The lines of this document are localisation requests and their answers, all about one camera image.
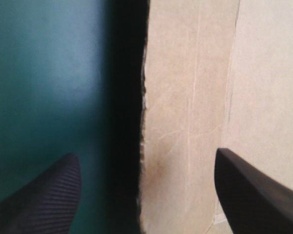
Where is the brown cardboard box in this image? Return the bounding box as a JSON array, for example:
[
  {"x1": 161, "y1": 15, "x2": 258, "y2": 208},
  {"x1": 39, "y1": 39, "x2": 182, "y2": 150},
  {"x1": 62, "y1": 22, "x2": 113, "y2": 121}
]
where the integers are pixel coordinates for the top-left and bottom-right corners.
[{"x1": 136, "y1": 0, "x2": 293, "y2": 234}]

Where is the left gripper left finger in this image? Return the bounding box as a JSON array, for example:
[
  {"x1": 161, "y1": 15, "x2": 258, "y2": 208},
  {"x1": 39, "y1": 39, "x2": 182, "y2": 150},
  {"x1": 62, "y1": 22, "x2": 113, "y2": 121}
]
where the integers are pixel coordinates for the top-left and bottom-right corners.
[{"x1": 0, "y1": 153, "x2": 83, "y2": 234}]

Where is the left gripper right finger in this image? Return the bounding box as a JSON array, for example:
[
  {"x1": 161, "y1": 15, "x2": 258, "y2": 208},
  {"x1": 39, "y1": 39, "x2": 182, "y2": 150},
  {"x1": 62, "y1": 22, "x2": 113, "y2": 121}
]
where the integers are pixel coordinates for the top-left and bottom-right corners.
[{"x1": 214, "y1": 147, "x2": 293, "y2": 234}]

